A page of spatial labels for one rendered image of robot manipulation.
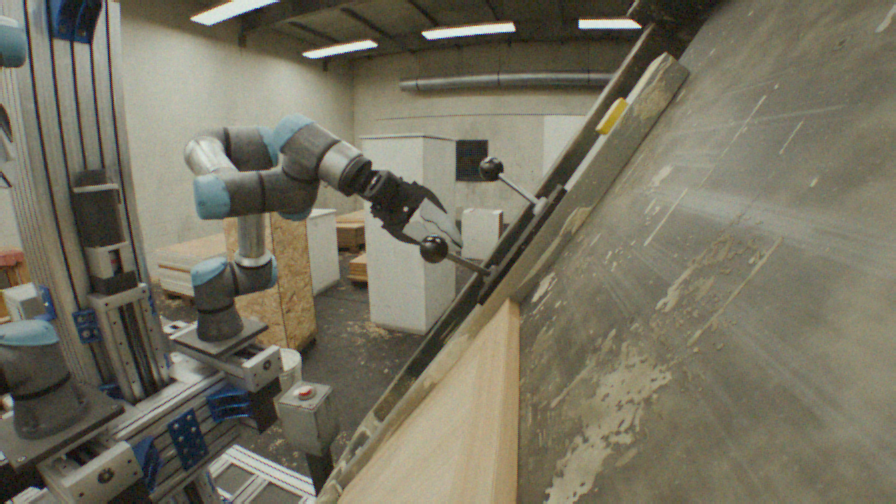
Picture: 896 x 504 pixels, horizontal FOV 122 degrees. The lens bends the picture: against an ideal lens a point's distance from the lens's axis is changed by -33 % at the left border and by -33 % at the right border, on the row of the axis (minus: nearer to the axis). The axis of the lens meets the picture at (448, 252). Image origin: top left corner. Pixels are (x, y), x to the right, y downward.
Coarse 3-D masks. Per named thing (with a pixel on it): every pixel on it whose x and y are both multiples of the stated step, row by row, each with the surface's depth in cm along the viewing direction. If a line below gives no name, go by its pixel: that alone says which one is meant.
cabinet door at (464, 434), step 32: (512, 320) 43; (480, 352) 44; (512, 352) 36; (448, 384) 49; (480, 384) 35; (512, 384) 31; (416, 416) 53; (448, 416) 39; (480, 416) 29; (512, 416) 27; (384, 448) 58; (416, 448) 42; (448, 448) 32; (480, 448) 25; (512, 448) 23; (352, 480) 65; (384, 480) 44; (416, 480) 33; (448, 480) 27; (480, 480) 21; (512, 480) 21
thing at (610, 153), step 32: (672, 64) 38; (640, 96) 40; (672, 96) 39; (640, 128) 41; (608, 160) 43; (576, 192) 45; (544, 224) 47; (576, 224) 46; (544, 256) 48; (512, 288) 50; (480, 320) 52; (448, 352) 54; (416, 384) 59
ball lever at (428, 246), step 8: (424, 240) 46; (432, 240) 46; (440, 240) 46; (424, 248) 46; (432, 248) 45; (440, 248) 46; (448, 248) 47; (424, 256) 46; (432, 256) 46; (440, 256) 46; (448, 256) 48; (456, 256) 49; (464, 264) 49; (472, 264) 50; (480, 272) 51; (488, 272) 51; (496, 272) 51; (488, 280) 51
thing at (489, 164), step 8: (488, 160) 52; (496, 160) 52; (480, 168) 53; (488, 168) 52; (496, 168) 52; (488, 176) 52; (496, 176) 52; (504, 176) 52; (512, 184) 51; (520, 192) 50; (528, 200) 49; (536, 200) 49; (544, 200) 47; (536, 208) 48; (544, 208) 47
